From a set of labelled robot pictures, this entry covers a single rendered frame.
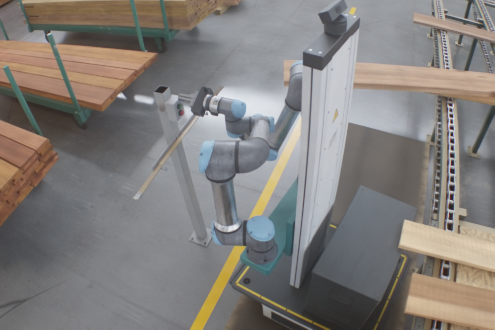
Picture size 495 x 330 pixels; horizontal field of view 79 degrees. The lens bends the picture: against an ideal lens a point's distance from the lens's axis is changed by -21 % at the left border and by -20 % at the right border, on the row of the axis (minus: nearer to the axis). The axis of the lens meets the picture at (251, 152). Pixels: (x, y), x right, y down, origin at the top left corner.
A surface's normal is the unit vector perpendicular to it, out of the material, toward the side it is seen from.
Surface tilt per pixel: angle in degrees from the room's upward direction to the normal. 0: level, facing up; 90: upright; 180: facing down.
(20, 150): 0
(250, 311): 0
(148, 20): 90
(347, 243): 0
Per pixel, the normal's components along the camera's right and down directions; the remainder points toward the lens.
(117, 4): -0.39, 0.67
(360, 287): -0.06, -0.70
